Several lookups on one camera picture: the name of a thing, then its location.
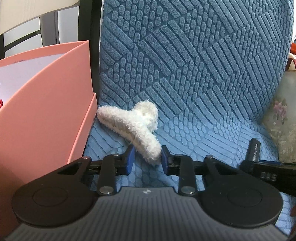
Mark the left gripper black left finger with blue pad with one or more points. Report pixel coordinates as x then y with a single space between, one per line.
108 169

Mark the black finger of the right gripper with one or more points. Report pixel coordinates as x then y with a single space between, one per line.
280 175

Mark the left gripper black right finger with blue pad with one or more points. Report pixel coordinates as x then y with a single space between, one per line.
183 166

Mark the black cylindrical marker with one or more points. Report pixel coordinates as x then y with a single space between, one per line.
253 152

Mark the white fluffy hair claw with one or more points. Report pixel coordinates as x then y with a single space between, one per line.
137 126

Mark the floral lace cushion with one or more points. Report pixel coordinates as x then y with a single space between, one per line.
279 120

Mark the pink cardboard box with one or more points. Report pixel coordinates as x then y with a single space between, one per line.
48 110

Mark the blue textured sofa cover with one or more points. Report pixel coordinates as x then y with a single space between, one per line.
210 67

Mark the cream red-trimmed garment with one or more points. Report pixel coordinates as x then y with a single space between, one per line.
291 62

